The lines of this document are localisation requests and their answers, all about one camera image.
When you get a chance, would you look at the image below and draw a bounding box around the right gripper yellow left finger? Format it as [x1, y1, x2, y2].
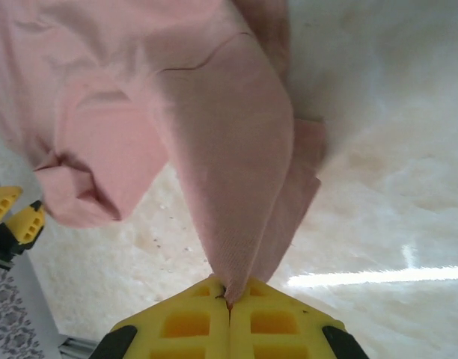
[96, 274, 230, 359]

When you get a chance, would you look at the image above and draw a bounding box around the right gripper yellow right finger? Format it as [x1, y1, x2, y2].
[228, 276, 367, 359]

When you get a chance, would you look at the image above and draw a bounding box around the pink t-shirt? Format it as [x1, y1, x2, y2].
[0, 0, 327, 304]

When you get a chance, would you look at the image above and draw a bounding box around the long ribbed aluminium rail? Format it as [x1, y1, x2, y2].
[56, 332, 116, 359]

